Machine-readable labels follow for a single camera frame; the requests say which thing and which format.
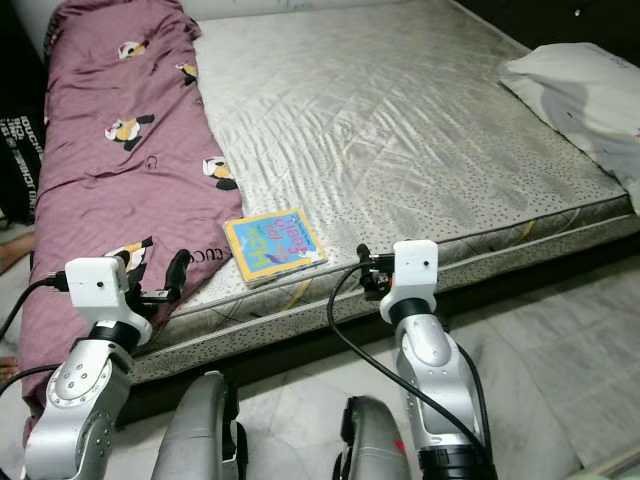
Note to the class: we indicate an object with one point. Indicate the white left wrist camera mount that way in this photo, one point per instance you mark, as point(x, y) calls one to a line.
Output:
point(95, 285)

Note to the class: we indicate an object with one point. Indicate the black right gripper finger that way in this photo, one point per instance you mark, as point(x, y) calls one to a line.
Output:
point(363, 262)

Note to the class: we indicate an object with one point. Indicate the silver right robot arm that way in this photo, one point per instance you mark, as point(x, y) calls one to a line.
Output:
point(435, 365)

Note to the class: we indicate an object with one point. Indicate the grey left robot leg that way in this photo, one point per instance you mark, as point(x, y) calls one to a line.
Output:
point(200, 430)

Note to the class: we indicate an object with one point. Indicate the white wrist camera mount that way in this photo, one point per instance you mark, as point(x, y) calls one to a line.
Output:
point(95, 285)
point(415, 270)

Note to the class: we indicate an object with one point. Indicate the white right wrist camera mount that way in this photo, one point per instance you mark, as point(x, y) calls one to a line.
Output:
point(415, 270)

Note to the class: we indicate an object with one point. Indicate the purple quilt with duck print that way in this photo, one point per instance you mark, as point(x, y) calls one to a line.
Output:
point(110, 180)

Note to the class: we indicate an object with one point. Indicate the blue yellow children's book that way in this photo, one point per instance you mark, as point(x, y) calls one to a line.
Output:
point(272, 248)

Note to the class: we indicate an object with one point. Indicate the white quilted mattress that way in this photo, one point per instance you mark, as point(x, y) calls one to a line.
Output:
point(390, 130)

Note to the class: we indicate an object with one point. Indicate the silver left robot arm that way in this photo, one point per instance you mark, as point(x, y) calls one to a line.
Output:
point(75, 400)

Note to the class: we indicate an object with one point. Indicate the person's bare foot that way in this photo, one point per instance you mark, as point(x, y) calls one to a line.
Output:
point(15, 252)
point(8, 370)

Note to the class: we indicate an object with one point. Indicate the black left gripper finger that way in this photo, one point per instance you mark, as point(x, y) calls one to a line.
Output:
point(177, 273)

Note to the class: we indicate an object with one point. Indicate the white pillow with tree print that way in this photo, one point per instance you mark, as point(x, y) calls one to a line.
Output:
point(580, 100)

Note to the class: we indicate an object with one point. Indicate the grey right robot leg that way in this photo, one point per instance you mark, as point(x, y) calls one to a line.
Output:
point(375, 445)

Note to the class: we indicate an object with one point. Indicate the grey robot leg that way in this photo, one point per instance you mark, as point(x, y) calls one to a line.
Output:
point(200, 430)
point(375, 445)

